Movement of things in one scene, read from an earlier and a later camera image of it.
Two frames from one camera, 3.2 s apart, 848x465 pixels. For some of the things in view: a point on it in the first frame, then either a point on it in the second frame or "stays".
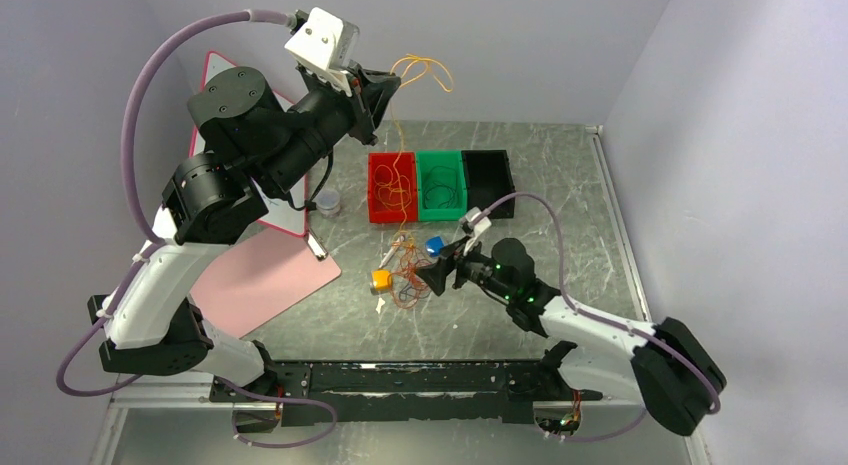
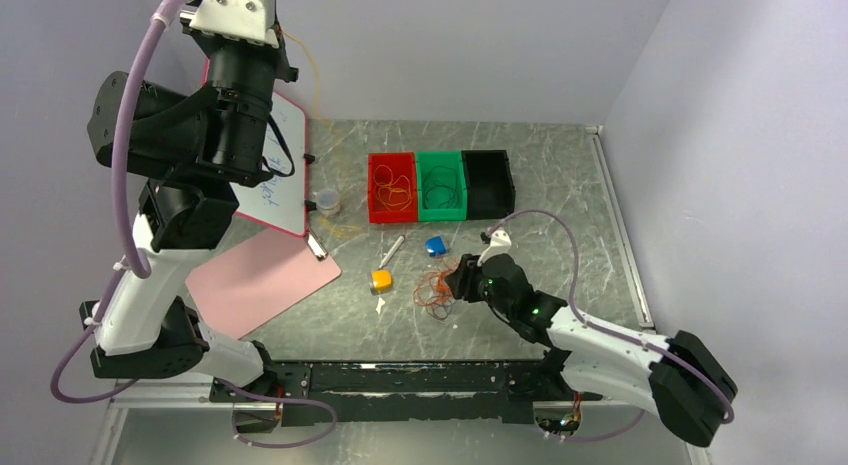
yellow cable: (391, 188) stays
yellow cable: (400, 67) to (328, 224)
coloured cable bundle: (406, 285) to (435, 292)
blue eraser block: (434, 245) stays
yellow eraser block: (383, 279) stays
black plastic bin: (489, 179) stays
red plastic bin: (392, 187) stays
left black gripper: (369, 92) to (279, 57)
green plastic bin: (441, 185) stays
